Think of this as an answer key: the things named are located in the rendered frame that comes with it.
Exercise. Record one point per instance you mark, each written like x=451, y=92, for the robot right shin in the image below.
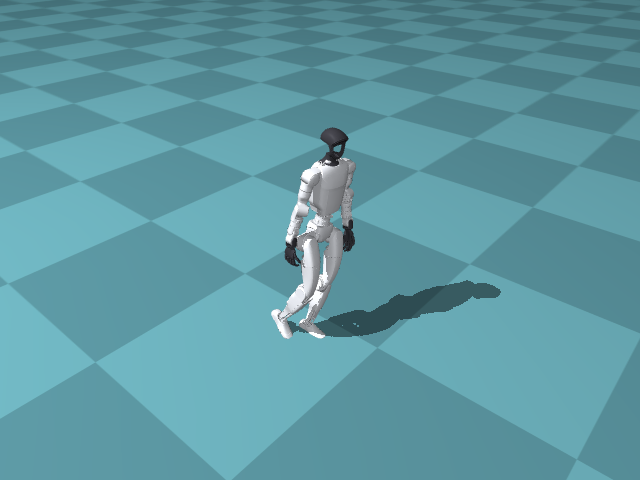
x=295, y=303

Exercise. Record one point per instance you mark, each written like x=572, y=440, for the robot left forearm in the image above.
x=346, y=212

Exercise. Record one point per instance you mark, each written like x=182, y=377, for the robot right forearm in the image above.
x=294, y=226

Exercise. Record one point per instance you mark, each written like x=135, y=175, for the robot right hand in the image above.
x=290, y=253

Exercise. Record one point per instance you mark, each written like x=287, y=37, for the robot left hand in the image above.
x=348, y=237

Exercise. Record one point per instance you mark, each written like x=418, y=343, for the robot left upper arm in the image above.
x=349, y=193

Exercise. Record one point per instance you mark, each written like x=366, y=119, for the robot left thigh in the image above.
x=331, y=259

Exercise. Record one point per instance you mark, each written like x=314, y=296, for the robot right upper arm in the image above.
x=309, y=178

